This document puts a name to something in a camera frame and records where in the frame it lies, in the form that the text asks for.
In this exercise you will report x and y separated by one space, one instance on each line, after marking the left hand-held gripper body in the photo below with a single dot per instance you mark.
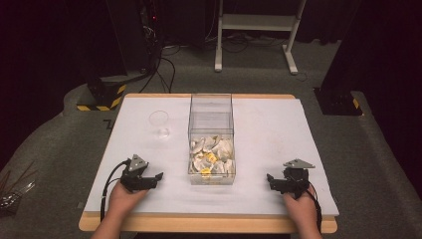
133 179

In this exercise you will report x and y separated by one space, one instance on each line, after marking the black yellow striped stand base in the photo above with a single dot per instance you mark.
106 96

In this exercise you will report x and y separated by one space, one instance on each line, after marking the white table cover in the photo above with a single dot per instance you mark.
265 142

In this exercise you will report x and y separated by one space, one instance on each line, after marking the wooden table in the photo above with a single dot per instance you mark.
199 224

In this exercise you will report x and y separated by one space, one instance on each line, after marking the white metal stand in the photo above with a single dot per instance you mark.
257 22

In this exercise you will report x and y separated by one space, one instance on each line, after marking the clear plastic cup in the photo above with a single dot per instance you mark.
160 123

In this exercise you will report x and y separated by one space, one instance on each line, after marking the clear plastic box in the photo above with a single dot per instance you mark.
211 113

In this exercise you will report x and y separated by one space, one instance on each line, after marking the seashells in box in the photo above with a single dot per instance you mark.
212 156

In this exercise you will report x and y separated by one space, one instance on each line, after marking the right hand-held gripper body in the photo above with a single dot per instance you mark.
295 181

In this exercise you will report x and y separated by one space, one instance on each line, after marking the dark equipment tower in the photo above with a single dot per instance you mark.
132 33

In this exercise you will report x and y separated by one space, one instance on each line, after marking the person's right hand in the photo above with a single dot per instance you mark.
303 210

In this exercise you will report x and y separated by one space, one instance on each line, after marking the person's left hand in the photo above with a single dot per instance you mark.
121 202

